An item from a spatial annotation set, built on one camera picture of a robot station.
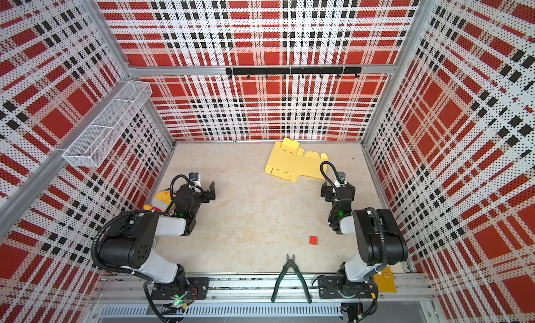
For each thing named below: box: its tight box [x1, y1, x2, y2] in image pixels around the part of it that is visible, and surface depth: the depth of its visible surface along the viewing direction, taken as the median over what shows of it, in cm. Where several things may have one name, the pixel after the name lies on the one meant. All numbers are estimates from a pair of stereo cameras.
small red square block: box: [308, 235, 319, 246], surface depth 86 cm
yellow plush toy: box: [143, 190, 172, 213], surface depth 92 cm
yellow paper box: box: [264, 137, 329, 183], surface depth 116 cm
